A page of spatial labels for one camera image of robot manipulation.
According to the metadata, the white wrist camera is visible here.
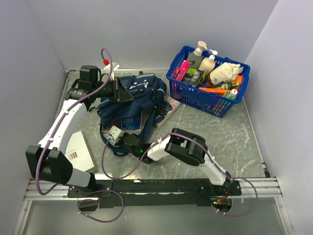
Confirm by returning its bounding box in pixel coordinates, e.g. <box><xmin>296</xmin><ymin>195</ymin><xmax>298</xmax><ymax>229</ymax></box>
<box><xmin>108</xmin><ymin>125</ymin><xmax>126</xmax><ymax>145</ymax></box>
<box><xmin>101</xmin><ymin>59</ymin><xmax>120</xmax><ymax>80</ymax></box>

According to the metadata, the green drink bottle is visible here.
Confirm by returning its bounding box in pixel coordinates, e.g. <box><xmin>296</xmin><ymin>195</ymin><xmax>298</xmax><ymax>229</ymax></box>
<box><xmin>223</xmin><ymin>89</ymin><xmax>238</xmax><ymax>100</ymax></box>

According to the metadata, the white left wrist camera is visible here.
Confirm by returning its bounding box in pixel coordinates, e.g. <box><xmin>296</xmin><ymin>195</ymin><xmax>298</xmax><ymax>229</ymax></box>
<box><xmin>101</xmin><ymin>59</ymin><xmax>120</xmax><ymax>80</ymax></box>

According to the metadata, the dark glass bottle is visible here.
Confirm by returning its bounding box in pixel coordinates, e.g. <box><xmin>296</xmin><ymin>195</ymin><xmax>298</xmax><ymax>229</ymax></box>
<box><xmin>210</xmin><ymin>81</ymin><xmax>240</xmax><ymax>90</ymax></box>

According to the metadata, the grey-green pump bottle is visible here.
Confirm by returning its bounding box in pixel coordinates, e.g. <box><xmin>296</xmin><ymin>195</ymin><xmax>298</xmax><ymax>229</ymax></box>
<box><xmin>187</xmin><ymin>41</ymin><xmax>207</xmax><ymax>69</ymax></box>

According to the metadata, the aluminium frame rail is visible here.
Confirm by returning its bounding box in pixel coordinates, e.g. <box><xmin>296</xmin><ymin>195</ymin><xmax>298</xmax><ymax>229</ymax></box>
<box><xmin>23</xmin><ymin>177</ymin><xmax>282</xmax><ymax>202</ymax></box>

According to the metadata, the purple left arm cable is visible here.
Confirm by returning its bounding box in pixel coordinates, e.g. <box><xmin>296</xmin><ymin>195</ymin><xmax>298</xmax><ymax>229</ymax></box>
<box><xmin>35</xmin><ymin>47</ymin><xmax>124</xmax><ymax>223</ymax></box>

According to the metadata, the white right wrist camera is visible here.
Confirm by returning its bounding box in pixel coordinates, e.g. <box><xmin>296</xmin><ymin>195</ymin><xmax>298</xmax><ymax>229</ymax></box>
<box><xmin>108</xmin><ymin>125</ymin><xmax>126</xmax><ymax>145</ymax></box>

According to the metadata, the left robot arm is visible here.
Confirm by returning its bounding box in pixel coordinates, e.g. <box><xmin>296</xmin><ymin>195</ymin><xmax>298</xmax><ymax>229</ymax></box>
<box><xmin>25</xmin><ymin>62</ymin><xmax>133</xmax><ymax>197</ymax></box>

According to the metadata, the cream pump bottle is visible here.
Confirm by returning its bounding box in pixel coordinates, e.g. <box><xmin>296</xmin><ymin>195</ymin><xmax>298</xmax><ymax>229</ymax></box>
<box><xmin>198</xmin><ymin>49</ymin><xmax>218</xmax><ymax>74</ymax></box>

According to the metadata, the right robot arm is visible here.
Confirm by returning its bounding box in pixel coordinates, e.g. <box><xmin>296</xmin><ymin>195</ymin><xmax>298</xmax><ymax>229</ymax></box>
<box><xmin>116</xmin><ymin>128</ymin><xmax>231</xmax><ymax>195</ymax></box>

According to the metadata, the Jane Eyre blue book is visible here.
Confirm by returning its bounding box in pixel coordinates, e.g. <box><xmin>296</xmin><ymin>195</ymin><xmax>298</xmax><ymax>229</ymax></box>
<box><xmin>100</xmin><ymin>113</ymin><xmax>142</xmax><ymax>134</ymax></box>

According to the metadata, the white notebook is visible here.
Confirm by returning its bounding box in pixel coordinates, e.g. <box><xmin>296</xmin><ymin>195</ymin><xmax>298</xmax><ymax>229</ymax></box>
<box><xmin>66</xmin><ymin>131</ymin><xmax>97</xmax><ymax>172</ymax></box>

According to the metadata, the Little Women floral book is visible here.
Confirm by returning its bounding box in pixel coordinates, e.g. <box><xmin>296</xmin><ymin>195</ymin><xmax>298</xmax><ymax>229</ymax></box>
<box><xmin>154</xmin><ymin>96</ymin><xmax>181</xmax><ymax>127</ymax></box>

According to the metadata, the beige cloth bag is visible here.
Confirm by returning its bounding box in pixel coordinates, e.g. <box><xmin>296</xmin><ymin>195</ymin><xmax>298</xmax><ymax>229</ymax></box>
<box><xmin>209</xmin><ymin>62</ymin><xmax>243</xmax><ymax>85</ymax></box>

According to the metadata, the black green box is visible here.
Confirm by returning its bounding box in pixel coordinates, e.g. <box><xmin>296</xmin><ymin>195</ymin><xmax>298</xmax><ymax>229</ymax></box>
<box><xmin>182</xmin><ymin>69</ymin><xmax>206</xmax><ymax>88</ymax></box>

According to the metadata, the blue plastic basket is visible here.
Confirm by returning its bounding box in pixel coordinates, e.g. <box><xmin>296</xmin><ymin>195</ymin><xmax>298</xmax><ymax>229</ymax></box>
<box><xmin>166</xmin><ymin>46</ymin><xmax>250</xmax><ymax>118</ymax></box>

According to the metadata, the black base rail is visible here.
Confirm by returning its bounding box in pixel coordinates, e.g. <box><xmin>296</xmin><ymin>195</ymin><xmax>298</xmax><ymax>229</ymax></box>
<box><xmin>67</xmin><ymin>178</ymin><xmax>242</xmax><ymax>209</ymax></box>

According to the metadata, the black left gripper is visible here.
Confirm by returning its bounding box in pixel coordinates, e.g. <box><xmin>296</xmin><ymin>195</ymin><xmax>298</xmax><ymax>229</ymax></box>
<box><xmin>92</xmin><ymin>76</ymin><xmax>134</xmax><ymax>102</ymax></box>

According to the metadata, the navy blue student backpack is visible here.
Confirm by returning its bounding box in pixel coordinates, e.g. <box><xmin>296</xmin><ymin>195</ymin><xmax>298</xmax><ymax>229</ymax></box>
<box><xmin>97</xmin><ymin>73</ymin><xmax>167</xmax><ymax>141</ymax></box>

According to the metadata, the pink box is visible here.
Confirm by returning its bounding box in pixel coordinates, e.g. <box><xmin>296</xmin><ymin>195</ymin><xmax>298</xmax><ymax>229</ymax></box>
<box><xmin>174</xmin><ymin>60</ymin><xmax>191</xmax><ymax>81</ymax></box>

